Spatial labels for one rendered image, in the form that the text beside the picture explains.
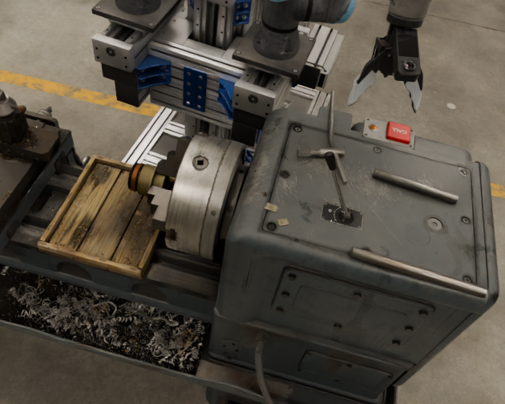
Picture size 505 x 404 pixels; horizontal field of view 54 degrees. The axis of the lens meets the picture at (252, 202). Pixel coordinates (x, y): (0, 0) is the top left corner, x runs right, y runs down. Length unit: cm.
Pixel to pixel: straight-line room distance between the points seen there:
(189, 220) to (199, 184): 9
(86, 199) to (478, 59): 343
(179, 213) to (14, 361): 134
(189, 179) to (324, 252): 36
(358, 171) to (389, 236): 19
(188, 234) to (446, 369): 163
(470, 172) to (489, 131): 237
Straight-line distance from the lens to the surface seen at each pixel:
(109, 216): 152
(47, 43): 372
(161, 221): 122
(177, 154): 128
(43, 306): 174
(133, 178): 131
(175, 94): 189
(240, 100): 160
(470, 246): 119
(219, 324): 144
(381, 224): 113
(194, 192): 115
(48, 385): 227
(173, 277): 142
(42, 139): 156
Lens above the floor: 210
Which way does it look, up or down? 52 degrees down
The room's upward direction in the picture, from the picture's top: 12 degrees clockwise
